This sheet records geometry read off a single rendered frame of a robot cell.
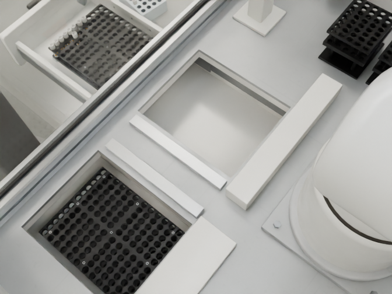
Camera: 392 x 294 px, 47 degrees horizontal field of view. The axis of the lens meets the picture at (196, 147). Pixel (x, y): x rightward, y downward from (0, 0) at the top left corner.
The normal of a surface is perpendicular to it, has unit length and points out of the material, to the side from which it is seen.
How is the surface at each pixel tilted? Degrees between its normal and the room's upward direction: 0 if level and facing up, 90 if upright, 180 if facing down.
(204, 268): 0
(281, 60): 0
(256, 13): 90
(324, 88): 0
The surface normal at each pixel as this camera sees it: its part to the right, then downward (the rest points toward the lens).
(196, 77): -0.04, -0.45
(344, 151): -0.69, 0.09
